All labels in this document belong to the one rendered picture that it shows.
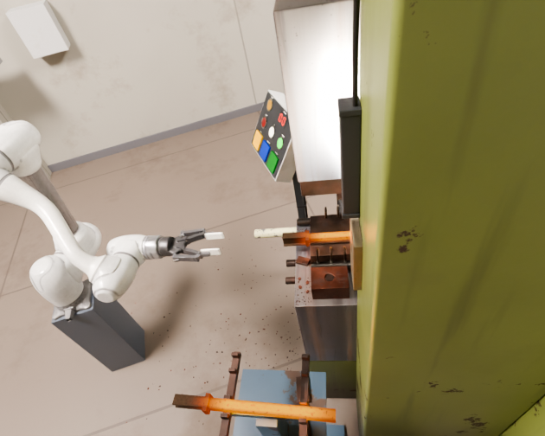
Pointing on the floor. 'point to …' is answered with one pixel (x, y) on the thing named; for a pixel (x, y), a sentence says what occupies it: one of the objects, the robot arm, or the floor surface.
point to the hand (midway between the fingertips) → (214, 243)
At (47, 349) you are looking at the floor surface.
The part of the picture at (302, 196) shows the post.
